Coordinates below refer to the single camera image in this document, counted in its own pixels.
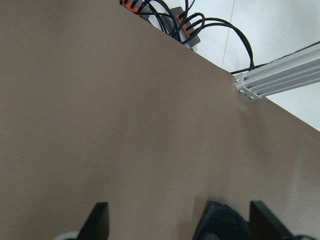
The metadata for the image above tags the black printed t-shirt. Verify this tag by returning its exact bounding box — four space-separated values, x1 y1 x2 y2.
192 201 251 240

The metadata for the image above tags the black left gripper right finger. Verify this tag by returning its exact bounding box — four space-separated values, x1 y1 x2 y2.
249 200 294 240

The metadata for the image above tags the orange grey usb hub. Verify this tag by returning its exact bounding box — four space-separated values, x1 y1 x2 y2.
160 6 201 49
117 0 152 21

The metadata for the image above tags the brown table mat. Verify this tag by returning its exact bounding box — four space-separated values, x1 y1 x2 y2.
0 0 320 240

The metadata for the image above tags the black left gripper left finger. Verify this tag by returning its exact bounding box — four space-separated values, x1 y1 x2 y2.
77 202 110 240

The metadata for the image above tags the aluminium profile post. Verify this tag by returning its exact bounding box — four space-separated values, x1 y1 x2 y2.
234 44 320 101

